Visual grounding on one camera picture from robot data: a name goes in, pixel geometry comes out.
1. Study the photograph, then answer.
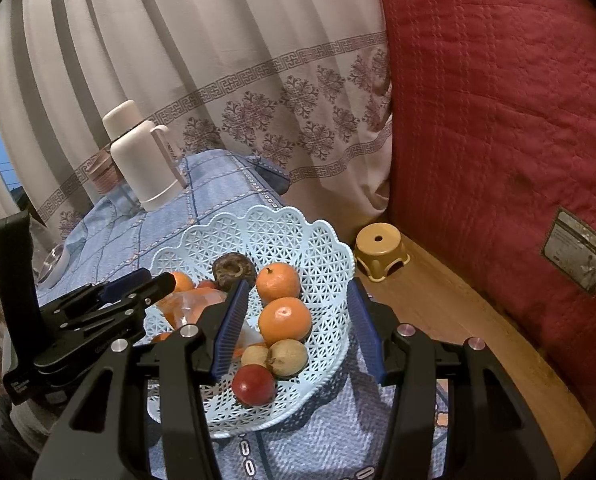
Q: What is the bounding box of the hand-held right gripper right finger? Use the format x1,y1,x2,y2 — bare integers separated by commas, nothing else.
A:
347,276,562,480

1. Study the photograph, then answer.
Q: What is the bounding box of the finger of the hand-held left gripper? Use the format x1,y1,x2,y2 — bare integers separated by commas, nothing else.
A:
53,267,153,314
70,273,177,333

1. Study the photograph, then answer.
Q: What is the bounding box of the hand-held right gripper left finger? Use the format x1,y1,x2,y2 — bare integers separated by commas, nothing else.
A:
30,279,251,480

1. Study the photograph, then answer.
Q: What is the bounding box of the small orange tangerine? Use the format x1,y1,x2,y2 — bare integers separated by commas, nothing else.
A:
170,271,196,294

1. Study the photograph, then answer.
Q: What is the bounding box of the small brown round fruit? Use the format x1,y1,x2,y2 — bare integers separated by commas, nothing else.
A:
240,344,270,368

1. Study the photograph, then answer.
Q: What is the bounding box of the clear bag of orange pieces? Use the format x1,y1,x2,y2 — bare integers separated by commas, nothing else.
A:
155,287,269,361

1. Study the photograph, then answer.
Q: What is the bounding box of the large smooth orange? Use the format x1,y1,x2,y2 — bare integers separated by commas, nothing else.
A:
258,297,313,346

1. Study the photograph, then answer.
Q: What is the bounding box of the dark brown wrinkled fruit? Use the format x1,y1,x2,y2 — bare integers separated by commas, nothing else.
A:
212,254,258,293

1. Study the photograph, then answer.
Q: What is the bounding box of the large brown round fruit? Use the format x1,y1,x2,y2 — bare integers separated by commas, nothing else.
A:
268,339,309,378

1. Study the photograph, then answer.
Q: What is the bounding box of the tangerine with stem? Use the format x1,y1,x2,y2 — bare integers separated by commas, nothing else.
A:
255,262,302,306

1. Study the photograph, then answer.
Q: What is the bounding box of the light blue lattice basket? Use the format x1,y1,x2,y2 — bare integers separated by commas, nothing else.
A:
143,205,356,440

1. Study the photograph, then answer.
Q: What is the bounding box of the glass kettle with white base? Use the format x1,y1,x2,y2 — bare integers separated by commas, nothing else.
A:
30,220,71,289

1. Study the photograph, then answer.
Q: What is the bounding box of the yellow plastic stool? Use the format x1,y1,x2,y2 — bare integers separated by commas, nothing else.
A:
354,223,412,282

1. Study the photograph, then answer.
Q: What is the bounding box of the white thermos jug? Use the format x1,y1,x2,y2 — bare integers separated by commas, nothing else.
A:
102,100,185,212

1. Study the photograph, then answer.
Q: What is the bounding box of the person's grey clothing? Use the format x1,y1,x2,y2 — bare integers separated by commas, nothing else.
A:
0,360,59,466

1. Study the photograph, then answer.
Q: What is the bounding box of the blue checked tablecloth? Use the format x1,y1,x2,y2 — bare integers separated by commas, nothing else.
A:
35,149,451,480

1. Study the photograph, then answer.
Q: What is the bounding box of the mattress label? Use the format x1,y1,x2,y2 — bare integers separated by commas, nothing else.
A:
541,206,596,297

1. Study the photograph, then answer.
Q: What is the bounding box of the beige patterned curtain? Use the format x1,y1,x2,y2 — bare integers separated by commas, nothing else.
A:
0,0,394,311

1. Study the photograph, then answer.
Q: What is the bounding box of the red quilted mattress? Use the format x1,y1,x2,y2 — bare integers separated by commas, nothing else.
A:
373,0,596,426

